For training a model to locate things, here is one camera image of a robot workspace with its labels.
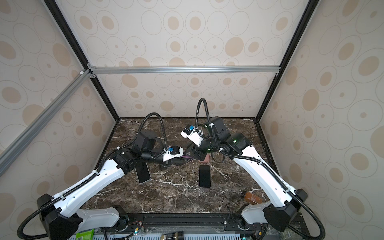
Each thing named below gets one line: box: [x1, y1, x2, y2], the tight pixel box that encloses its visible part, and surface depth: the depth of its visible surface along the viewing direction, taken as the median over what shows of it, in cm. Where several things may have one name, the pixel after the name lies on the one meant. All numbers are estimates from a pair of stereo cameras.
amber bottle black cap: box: [244, 192, 263, 205], surface depth 79 cm
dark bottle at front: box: [160, 231, 184, 240], surface depth 69 cm
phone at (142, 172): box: [135, 163, 152, 184], surface depth 89 cm
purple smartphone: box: [199, 165, 211, 188], surface depth 91 cm
